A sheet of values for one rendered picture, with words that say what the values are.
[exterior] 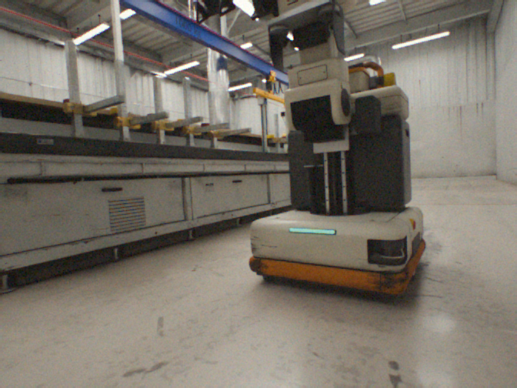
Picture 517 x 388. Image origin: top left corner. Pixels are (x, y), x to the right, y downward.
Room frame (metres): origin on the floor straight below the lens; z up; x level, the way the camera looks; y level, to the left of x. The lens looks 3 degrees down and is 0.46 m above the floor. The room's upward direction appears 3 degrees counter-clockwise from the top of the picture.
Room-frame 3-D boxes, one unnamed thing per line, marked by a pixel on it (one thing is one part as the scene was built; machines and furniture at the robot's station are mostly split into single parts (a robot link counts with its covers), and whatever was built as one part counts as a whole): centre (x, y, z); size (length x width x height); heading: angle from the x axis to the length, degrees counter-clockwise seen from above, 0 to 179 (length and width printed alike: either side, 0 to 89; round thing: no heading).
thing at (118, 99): (1.47, 0.75, 0.84); 0.43 x 0.03 x 0.04; 57
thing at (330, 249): (1.41, -0.38, 0.16); 0.67 x 0.64 x 0.25; 146
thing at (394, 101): (1.49, -0.43, 0.59); 0.55 x 0.34 x 0.83; 56
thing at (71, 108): (1.51, 0.84, 0.84); 0.14 x 0.06 x 0.05; 147
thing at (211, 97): (2.33, 0.31, 0.89); 0.04 x 0.04 x 0.48; 57
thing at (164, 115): (1.68, 0.62, 0.80); 0.43 x 0.03 x 0.04; 57
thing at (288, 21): (1.17, -0.21, 0.99); 0.28 x 0.16 x 0.22; 56
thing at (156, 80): (1.91, 0.59, 0.88); 0.04 x 0.04 x 0.48; 57
